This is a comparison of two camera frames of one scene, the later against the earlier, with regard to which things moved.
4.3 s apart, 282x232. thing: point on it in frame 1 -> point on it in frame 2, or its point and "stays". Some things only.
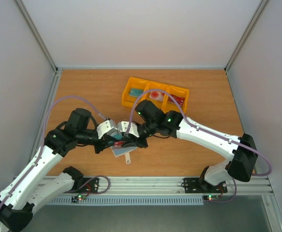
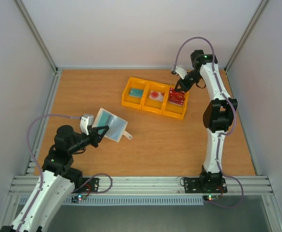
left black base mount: x=88 y=185 stays
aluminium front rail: x=254 y=185 stays
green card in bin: x=135 y=92 stays
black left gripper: x=104 y=144 -> x=95 y=137
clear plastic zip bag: x=118 y=151 -> x=117 y=126
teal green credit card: x=118 y=136 -> x=103 y=120
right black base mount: x=200 y=185 stays
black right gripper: x=136 y=139 -> x=185 y=82
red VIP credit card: x=119 y=143 -> x=176 y=97
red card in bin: x=179 y=100 stays
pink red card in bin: x=156 y=95 stays
